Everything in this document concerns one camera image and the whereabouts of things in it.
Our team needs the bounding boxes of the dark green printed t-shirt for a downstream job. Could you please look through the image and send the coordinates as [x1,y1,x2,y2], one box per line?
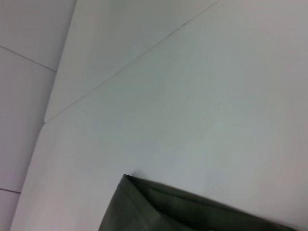
[97,173,302,231]

